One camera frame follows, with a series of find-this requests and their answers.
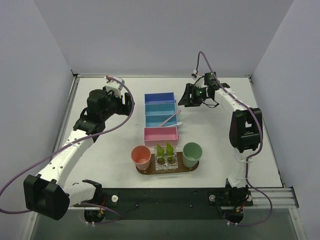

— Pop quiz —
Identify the clear textured plastic box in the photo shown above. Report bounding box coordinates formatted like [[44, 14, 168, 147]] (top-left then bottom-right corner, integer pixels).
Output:
[[154, 146, 179, 171]]

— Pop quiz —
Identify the white toothbrush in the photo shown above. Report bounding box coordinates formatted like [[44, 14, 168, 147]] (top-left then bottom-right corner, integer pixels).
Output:
[[165, 121, 183, 128]]

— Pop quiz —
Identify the pink toothbrush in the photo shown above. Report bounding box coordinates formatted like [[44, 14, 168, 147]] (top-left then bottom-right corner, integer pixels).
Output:
[[159, 109, 182, 127]]

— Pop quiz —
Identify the dark blue bin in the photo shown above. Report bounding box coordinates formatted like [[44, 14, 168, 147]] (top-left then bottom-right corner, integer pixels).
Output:
[[144, 92, 176, 104]]

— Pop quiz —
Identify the light blue toothbrush bin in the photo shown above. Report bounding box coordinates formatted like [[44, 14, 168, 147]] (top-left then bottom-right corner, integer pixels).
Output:
[[145, 115, 178, 128]]

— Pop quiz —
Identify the brown wooden oval tray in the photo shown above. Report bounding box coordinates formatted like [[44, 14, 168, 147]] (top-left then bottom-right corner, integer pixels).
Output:
[[135, 158, 200, 175]]

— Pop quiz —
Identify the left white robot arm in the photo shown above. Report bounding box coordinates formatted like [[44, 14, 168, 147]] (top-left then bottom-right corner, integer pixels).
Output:
[[23, 87, 134, 220]]

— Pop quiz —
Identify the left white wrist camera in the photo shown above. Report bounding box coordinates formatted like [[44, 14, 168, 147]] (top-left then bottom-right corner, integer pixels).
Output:
[[104, 76, 123, 99]]

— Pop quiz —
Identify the pink plastic cup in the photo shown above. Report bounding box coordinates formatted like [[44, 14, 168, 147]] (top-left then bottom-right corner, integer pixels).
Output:
[[131, 145, 152, 171]]

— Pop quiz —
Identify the green plastic cup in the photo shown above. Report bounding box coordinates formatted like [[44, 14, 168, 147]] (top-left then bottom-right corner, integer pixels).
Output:
[[182, 142, 203, 168]]

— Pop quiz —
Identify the pink bin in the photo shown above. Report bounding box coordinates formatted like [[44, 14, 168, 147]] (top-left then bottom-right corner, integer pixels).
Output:
[[144, 127, 179, 147]]

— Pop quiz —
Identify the light blue toothpaste bin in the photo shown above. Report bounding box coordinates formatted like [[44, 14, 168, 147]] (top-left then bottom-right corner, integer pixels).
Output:
[[145, 102, 176, 116]]

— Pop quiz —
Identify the yellow-green toothpaste tube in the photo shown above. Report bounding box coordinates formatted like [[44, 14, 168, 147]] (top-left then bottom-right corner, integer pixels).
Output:
[[166, 142, 174, 163], [156, 144, 165, 163]]

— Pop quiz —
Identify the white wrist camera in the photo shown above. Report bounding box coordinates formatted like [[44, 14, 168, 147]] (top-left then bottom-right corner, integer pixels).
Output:
[[191, 69, 204, 88], [104, 76, 123, 99]]

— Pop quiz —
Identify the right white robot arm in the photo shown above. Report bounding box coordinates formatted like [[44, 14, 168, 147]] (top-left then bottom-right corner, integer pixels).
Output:
[[178, 70, 263, 209]]

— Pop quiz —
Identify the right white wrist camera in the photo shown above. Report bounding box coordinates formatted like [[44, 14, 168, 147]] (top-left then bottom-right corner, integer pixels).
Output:
[[191, 69, 204, 88]]

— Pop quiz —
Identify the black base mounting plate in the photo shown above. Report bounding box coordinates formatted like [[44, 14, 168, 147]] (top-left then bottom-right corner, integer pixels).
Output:
[[83, 188, 253, 222]]

